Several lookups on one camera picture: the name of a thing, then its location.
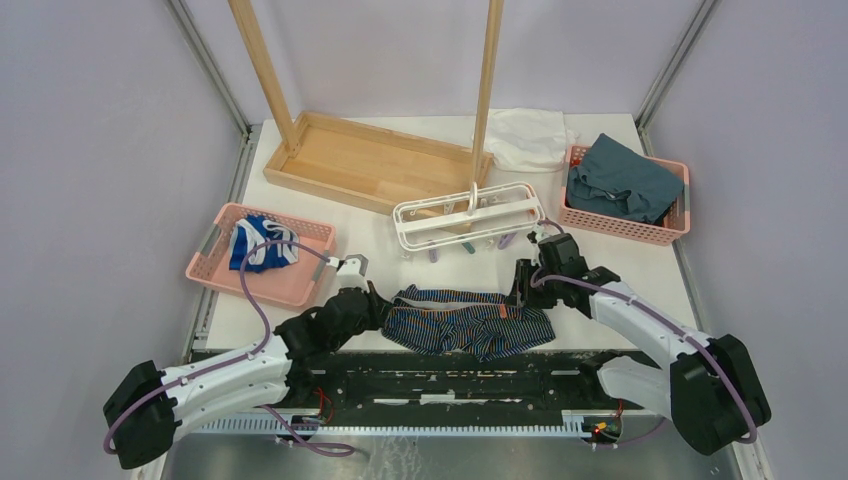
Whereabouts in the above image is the wooden hanger rack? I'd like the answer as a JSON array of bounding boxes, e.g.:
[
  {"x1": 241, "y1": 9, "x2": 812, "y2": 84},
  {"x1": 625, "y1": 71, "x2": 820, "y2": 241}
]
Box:
[{"x1": 229, "y1": 1, "x2": 504, "y2": 214}]

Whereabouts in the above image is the navy striped boxer underwear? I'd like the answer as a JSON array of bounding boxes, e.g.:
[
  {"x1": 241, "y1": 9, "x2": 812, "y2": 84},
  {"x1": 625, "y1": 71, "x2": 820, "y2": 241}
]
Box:
[{"x1": 380, "y1": 285, "x2": 556, "y2": 362}]

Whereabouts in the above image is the teal grey underwear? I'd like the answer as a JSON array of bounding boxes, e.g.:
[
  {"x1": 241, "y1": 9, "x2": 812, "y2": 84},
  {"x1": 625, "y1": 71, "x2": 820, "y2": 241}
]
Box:
[{"x1": 565, "y1": 134, "x2": 684, "y2": 224}]

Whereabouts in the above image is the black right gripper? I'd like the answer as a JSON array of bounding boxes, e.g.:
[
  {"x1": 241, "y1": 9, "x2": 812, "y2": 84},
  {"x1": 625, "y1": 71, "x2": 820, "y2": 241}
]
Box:
[{"x1": 504, "y1": 258, "x2": 563, "y2": 309}]

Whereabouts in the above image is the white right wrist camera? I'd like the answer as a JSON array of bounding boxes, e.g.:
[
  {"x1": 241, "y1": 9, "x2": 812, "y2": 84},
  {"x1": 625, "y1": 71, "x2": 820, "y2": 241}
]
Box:
[{"x1": 527, "y1": 223, "x2": 556, "y2": 246}]

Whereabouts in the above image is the pink basket right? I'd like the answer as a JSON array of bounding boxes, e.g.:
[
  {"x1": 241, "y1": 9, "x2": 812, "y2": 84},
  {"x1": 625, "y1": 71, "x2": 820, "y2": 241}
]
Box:
[{"x1": 557, "y1": 136, "x2": 692, "y2": 246}]

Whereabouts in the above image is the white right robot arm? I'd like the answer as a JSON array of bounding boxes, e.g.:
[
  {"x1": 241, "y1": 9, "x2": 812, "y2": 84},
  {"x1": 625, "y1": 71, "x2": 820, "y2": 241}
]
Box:
[{"x1": 509, "y1": 229, "x2": 772, "y2": 455}]

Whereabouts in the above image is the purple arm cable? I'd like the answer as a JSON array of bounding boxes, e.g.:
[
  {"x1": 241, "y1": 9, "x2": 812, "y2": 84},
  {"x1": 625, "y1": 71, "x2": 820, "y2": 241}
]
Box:
[
  {"x1": 528, "y1": 218, "x2": 760, "y2": 448},
  {"x1": 102, "y1": 239, "x2": 359, "y2": 460}
]

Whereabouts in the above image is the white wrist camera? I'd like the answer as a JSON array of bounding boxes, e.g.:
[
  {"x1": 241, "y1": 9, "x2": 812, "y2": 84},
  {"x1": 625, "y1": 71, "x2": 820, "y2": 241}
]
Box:
[
  {"x1": 527, "y1": 223, "x2": 556, "y2": 246},
  {"x1": 327, "y1": 254, "x2": 369, "y2": 291}
]

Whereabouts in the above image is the pink basket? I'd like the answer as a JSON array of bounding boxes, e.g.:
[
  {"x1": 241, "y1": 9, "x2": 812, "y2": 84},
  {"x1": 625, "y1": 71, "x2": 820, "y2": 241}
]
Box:
[
  {"x1": 185, "y1": 203, "x2": 336, "y2": 307},
  {"x1": 557, "y1": 136, "x2": 692, "y2": 246}
]

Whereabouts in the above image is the white folded cloth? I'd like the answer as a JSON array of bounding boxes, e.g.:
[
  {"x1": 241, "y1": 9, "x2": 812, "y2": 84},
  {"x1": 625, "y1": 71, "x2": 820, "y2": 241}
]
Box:
[{"x1": 484, "y1": 108, "x2": 579, "y2": 173}]

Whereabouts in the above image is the white slotted cable duct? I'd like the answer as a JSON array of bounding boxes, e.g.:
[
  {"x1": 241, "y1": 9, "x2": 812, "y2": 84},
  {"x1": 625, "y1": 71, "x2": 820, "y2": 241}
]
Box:
[{"x1": 195, "y1": 412, "x2": 591, "y2": 440}]

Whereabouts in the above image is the blue white underwear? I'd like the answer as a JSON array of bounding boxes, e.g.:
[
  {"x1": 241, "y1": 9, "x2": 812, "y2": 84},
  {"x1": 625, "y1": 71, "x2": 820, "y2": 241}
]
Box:
[{"x1": 229, "y1": 215, "x2": 299, "y2": 273}]

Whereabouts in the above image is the pink basket left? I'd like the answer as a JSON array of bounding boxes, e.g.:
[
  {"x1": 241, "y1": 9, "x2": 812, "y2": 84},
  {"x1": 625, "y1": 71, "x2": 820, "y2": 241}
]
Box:
[{"x1": 185, "y1": 203, "x2": 336, "y2": 307}]

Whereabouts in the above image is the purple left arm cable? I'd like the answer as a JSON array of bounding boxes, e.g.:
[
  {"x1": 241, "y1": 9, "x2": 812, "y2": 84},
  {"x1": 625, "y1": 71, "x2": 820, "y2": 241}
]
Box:
[{"x1": 102, "y1": 239, "x2": 359, "y2": 460}]

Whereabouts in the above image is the white plastic clip hanger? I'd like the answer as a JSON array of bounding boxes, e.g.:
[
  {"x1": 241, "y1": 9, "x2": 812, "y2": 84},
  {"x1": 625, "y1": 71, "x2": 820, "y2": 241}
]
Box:
[{"x1": 390, "y1": 181, "x2": 547, "y2": 263}]

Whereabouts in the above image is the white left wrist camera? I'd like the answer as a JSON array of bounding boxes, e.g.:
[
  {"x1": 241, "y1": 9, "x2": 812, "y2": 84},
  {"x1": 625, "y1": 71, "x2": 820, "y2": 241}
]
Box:
[{"x1": 327, "y1": 254, "x2": 369, "y2": 291}]

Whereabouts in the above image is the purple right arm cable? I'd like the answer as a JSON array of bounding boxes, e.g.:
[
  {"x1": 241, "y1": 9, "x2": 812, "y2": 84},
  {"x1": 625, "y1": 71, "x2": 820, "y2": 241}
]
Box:
[{"x1": 528, "y1": 218, "x2": 760, "y2": 448}]

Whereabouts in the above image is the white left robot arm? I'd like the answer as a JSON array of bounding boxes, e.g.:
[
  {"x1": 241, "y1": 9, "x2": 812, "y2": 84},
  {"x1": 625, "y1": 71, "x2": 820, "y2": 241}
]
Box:
[{"x1": 103, "y1": 288, "x2": 392, "y2": 470}]

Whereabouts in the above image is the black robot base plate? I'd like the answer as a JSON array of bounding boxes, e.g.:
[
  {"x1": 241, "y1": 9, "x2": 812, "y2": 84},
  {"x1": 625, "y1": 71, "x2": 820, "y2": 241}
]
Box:
[{"x1": 275, "y1": 351, "x2": 634, "y2": 428}]

